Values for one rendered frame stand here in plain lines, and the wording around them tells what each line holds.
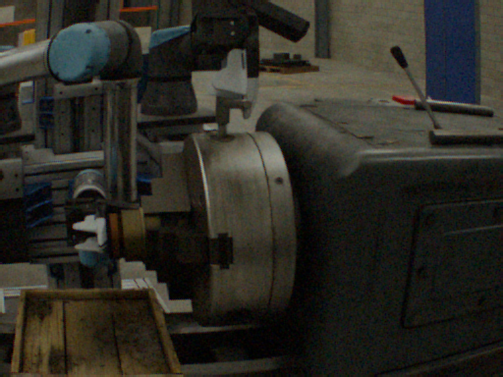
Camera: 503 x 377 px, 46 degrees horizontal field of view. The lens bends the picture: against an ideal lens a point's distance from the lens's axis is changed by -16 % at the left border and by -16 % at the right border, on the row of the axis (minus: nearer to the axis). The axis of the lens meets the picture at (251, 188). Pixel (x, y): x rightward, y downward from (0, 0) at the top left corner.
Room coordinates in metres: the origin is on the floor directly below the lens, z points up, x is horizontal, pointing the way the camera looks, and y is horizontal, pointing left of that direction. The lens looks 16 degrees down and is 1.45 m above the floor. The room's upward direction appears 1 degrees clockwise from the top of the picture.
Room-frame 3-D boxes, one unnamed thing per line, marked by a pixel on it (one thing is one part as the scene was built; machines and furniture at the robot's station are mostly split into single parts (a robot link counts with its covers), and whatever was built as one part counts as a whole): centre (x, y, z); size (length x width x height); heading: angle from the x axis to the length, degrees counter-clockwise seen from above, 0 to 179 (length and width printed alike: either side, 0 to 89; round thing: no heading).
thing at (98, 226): (0.99, 0.26, 1.10); 0.09 x 0.06 x 0.03; 14
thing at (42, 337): (0.98, 0.29, 0.89); 0.36 x 0.30 x 0.04; 14
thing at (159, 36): (1.70, 0.21, 1.33); 0.13 x 0.12 x 0.14; 93
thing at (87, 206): (1.09, 0.29, 1.08); 0.12 x 0.09 x 0.08; 14
